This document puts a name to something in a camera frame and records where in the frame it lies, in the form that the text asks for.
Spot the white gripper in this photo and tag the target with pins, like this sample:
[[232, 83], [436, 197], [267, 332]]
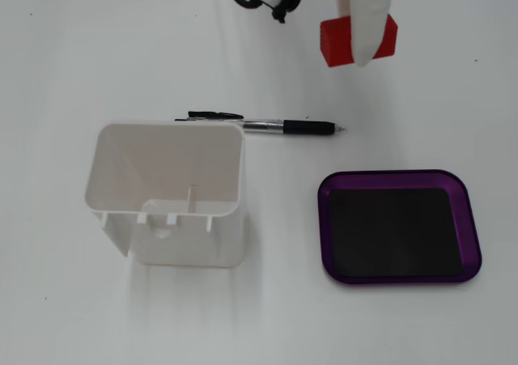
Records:
[[366, 21]]

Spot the red rectangular cube block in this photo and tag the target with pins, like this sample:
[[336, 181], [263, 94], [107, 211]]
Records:
[[336, 41]]

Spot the white plastic open box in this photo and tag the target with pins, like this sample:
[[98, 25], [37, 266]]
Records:
[[226, 239]]

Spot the black and clear pen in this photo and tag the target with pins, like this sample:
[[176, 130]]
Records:
[[303, 127]]

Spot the black mat in tray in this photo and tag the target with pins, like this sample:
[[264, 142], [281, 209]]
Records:
[[392, 231]]

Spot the purple metal tray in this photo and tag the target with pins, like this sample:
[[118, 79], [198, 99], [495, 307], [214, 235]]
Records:
[[465, 227]]

